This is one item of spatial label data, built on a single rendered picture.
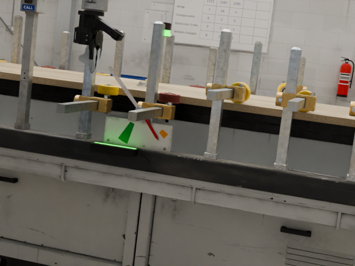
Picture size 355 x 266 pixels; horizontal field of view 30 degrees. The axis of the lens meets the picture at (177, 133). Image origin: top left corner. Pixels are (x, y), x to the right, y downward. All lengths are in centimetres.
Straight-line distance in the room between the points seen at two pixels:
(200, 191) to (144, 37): 746
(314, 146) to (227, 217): 45
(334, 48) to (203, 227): 694
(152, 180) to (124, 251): 43
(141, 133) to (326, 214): 72
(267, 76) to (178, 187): 709
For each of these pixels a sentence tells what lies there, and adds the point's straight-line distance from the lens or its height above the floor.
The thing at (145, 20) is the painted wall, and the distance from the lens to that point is 981.
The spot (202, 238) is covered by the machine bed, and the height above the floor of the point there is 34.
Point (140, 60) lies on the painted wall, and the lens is 981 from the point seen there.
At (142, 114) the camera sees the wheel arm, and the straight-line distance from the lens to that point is 218.
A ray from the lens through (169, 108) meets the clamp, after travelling 239.
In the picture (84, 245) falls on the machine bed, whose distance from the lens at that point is 288.
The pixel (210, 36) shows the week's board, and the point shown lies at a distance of 956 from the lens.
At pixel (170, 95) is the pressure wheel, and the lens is 248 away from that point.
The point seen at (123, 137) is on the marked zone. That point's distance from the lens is 245.
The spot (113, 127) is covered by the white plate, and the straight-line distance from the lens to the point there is 247.
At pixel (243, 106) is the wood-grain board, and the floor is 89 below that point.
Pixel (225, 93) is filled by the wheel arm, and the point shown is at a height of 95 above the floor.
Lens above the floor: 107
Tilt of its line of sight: 7 degrees down
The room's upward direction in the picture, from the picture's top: 7 degrees clockwise
